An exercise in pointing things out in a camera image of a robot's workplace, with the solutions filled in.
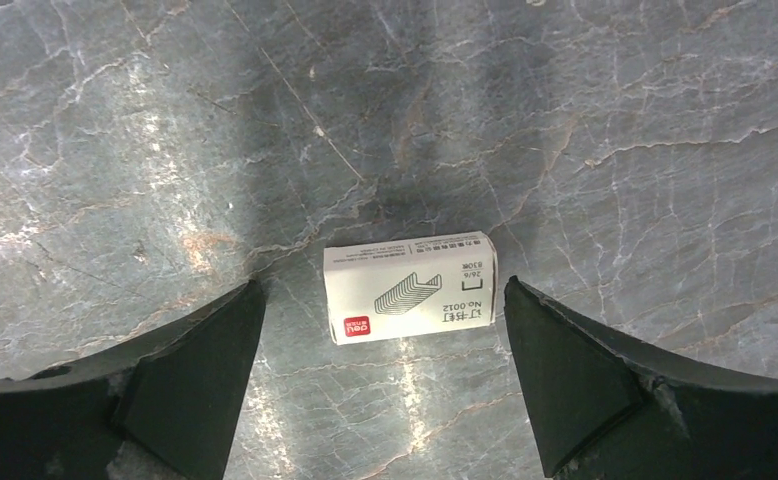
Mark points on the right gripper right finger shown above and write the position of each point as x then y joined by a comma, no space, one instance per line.
606,405

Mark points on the white staple box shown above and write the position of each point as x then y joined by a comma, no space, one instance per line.
411,287

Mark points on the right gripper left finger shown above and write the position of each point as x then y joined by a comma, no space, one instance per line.
176,392

